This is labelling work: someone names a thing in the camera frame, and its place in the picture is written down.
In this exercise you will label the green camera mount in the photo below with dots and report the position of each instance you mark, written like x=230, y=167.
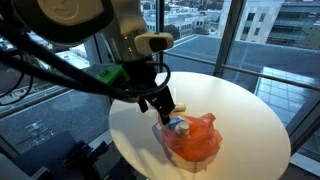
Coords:
x=110, y=75

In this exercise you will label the black equipment cart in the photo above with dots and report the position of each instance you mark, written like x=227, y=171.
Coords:
x=66, y=156

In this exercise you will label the blue Mentos gum bottle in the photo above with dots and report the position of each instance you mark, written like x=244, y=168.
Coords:
x=174, y=122

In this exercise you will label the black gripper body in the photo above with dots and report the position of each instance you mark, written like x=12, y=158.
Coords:
x=140, y=75

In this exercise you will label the beige wrist camera box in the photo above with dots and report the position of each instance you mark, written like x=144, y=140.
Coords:
x=154, y=42

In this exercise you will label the orange plastic bag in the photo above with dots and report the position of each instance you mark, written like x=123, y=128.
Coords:
x=196, y=143

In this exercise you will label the grey metal window railing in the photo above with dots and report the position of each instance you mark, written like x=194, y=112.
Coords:
x=40, y=101
x=266, y=76

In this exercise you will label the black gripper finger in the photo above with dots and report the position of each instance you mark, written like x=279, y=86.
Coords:
x=143, y=105
x=164, y=106

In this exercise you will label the white-capped round bottle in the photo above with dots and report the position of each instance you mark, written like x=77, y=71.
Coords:
x=182, y=128

